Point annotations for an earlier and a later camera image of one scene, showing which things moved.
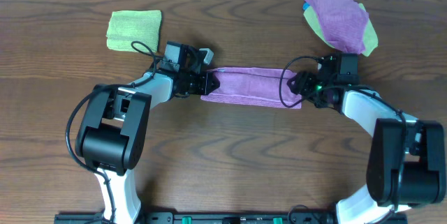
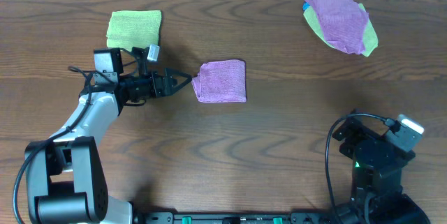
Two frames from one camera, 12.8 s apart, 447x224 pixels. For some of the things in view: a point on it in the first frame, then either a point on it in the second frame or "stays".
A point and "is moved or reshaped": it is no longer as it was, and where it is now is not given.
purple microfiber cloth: x=256 y=86 is moved or reshaped
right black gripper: x=304 y=81 to x=357 y=130
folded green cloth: x=126 y=26 stays
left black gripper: x=205 y=79 to x=164 y=91
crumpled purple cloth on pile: x=343 y=20 stays
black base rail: x=224 y=218 stays
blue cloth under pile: x=305 y=5 stays
